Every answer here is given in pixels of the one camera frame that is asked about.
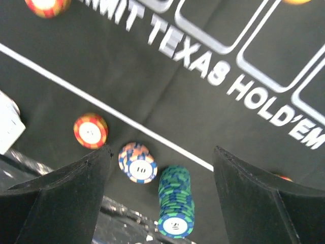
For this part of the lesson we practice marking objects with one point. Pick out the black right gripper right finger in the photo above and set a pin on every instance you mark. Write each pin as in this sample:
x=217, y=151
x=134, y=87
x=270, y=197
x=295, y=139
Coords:
x=260, y=207

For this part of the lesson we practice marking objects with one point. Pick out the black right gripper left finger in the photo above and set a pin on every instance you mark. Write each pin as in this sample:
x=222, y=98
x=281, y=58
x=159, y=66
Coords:
x=53, y=200

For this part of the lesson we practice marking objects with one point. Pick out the orange chips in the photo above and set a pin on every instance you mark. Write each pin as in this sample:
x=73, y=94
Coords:
x=284, y=177
x=48, y=8

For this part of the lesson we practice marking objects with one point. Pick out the orange red chip stack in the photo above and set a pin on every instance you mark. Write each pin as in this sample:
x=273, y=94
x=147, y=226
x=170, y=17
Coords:
x=91, y=130

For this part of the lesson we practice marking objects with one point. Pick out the pink blue chip stack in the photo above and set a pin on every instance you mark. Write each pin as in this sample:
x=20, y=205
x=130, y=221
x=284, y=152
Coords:
x=137, y=163

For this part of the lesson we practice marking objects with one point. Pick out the yellow big blind button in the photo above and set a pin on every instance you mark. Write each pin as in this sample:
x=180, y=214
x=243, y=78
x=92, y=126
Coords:
x=296, y=2

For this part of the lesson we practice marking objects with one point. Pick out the green blue chip stack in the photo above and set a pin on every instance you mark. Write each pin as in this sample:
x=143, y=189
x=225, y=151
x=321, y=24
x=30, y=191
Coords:
x=176, y=216

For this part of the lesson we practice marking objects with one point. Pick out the blue playing card box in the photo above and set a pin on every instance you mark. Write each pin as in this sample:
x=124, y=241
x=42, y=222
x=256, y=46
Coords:
x=11, y=125

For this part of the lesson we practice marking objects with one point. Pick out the black poker table mat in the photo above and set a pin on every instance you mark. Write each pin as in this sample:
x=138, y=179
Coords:
x=181, y=77

